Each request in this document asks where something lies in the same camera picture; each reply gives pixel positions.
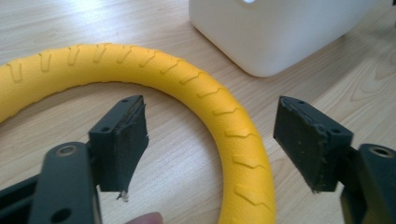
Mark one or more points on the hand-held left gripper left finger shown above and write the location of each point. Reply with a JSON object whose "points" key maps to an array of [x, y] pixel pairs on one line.
{"points": [[120, 146]]}

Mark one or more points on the white plastic box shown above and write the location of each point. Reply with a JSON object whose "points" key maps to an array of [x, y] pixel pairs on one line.
{"points": [[267, 34]]}

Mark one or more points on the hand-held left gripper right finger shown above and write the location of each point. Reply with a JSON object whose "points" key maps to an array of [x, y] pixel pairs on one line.
{"points": [[306, 143]]}

